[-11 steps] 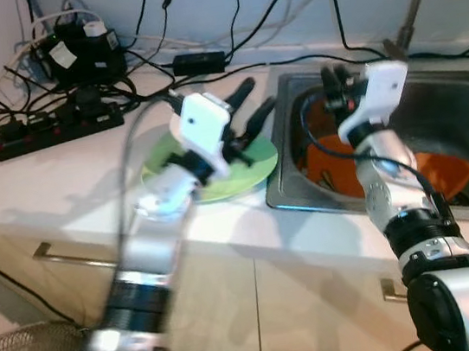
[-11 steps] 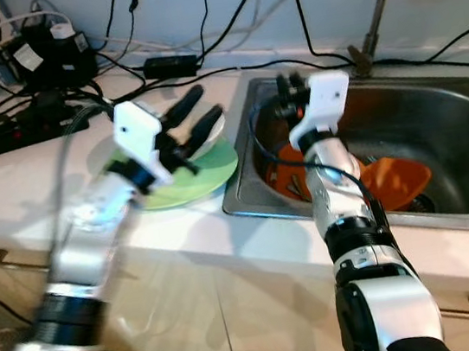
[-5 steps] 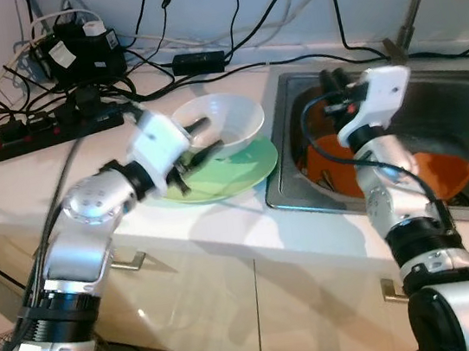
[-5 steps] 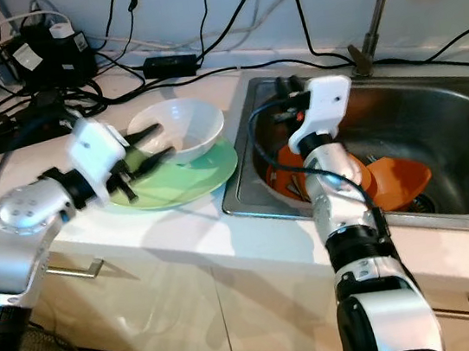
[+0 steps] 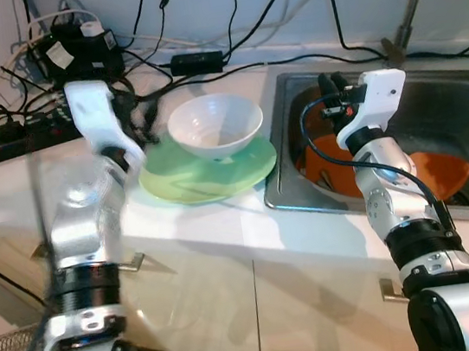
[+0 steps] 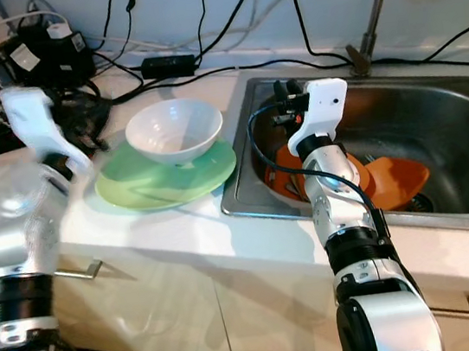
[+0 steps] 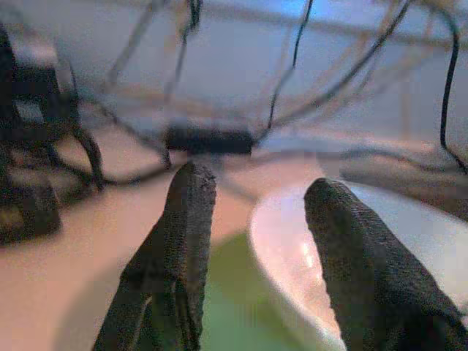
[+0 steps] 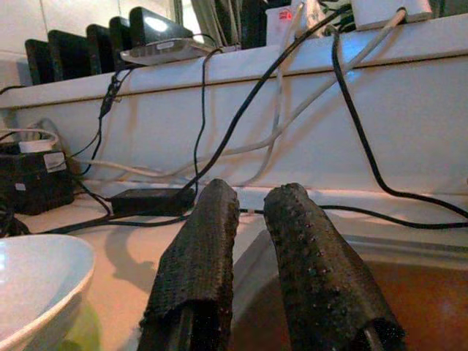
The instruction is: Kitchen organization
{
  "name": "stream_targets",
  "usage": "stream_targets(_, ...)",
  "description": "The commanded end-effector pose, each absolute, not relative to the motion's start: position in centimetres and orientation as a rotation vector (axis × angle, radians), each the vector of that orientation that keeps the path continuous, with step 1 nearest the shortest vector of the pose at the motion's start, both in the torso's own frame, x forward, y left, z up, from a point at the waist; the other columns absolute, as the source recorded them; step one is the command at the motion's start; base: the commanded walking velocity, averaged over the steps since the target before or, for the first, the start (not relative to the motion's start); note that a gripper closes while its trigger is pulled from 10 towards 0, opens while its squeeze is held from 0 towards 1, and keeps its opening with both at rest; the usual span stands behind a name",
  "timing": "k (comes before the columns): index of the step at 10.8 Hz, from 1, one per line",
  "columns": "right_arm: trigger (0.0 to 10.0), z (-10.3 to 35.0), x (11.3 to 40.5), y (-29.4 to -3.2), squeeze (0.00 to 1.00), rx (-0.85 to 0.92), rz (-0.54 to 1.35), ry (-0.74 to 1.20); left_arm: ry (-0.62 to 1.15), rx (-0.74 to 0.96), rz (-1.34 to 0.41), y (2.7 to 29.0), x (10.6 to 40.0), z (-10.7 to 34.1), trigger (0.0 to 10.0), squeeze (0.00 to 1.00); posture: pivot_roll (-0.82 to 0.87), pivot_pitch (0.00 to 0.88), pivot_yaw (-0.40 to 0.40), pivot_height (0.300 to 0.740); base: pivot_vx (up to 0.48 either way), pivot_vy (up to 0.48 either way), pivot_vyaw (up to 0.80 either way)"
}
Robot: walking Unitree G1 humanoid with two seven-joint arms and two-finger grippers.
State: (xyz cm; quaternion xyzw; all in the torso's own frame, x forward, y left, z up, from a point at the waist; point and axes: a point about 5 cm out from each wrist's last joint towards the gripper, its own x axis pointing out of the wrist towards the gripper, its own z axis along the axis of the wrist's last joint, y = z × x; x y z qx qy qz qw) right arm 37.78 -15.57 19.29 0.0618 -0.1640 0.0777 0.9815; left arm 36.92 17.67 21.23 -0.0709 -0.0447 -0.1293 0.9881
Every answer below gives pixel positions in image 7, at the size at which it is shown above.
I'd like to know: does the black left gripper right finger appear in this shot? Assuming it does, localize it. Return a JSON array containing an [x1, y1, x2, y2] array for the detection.
[[303, 177, 468, 351]]

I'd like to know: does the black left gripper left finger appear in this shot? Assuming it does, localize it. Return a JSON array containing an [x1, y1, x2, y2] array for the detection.
[[93, 162, 218, 351]]

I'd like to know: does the white bowl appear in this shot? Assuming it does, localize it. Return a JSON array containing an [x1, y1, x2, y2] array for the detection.
[[249, 181, 468, 351]]

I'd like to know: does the light green plate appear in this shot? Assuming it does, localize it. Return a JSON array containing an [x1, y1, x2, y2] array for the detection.
[[199, 233, 322, 351]]

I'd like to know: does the black power adapter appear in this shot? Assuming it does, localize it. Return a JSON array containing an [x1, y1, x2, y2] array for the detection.
[[164, 124, 255, 155]]

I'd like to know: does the black box device white label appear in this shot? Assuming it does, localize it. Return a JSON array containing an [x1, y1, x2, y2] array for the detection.
[[0, 25, 80, 147]]

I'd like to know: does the black cable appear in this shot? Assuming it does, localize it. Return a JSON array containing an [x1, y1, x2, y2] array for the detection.
[[438, 14, 468, 173], [265, 0, 316, 142]]

